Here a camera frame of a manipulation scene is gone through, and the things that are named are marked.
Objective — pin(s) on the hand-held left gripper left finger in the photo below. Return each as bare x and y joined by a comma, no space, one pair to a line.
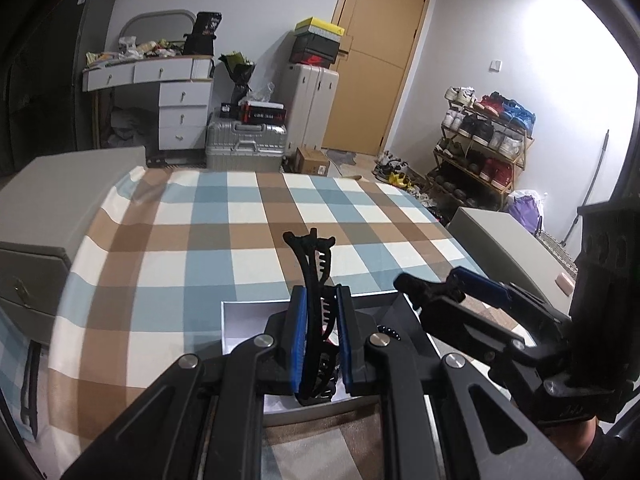
298,340

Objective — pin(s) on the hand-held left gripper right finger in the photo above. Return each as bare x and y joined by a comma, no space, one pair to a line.
345,340

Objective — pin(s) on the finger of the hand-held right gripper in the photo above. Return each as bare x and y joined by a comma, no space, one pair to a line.
450,310
480,285

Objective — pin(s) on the white jewelry box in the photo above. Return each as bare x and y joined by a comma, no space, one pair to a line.
245,325

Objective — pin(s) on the long black claw hair clip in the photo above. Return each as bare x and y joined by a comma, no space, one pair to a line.
312,285

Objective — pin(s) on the person's right hand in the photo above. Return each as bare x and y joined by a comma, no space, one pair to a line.
580,440

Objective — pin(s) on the black looped hair clip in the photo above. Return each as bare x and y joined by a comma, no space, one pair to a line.
334,367

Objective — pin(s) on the purple plastic bag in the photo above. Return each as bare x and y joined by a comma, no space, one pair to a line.
525,210

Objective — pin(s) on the checked blanket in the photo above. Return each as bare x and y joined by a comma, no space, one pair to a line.
200,260

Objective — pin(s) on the wooden shoe rack with shoes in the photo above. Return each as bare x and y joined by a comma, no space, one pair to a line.
520,160

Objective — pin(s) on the scattered loose shoes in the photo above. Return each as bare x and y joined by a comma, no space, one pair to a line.
395,170

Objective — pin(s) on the grey pole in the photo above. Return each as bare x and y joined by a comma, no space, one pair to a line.
597,170

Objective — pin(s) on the rows of racked shoes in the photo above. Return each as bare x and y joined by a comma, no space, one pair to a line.
490,130

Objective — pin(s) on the closed cardboard box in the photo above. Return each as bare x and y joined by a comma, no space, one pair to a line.
312,162

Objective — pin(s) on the grey floor mat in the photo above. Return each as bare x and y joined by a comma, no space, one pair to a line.
342,157

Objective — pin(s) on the silver suitcase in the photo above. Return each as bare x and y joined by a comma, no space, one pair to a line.
245,145

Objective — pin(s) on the beige upright suitcase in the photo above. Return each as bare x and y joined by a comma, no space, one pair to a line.
310,110

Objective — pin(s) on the black box with red trim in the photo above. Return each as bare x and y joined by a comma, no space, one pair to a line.
262,112

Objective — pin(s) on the small black box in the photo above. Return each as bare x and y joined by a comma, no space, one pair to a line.
230,110

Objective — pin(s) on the wooden door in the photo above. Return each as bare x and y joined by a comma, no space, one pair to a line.
380,60

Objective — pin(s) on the white desk with drawers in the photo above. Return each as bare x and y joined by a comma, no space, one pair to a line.
182,110

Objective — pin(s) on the grey bundle of bedding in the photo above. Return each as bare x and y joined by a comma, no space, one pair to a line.
130,127

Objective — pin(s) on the bouquet in black wrap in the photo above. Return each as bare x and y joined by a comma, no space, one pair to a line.
240,75

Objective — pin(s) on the grey latched storage chest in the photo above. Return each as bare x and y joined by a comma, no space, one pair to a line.
50,195

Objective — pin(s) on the yellow shoe box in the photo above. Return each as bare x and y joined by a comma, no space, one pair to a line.
320,27

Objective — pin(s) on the black paper bag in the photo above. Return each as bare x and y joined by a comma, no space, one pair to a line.
202,35

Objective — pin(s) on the pile of desk clutter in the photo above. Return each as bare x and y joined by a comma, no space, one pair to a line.
135,50

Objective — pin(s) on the dark wardrobe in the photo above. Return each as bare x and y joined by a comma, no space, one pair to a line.
30,85

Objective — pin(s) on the white wall switch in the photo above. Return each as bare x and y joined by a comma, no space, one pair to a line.
495,65

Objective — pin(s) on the grey rounded metal frame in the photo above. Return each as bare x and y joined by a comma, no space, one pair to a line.
160,14

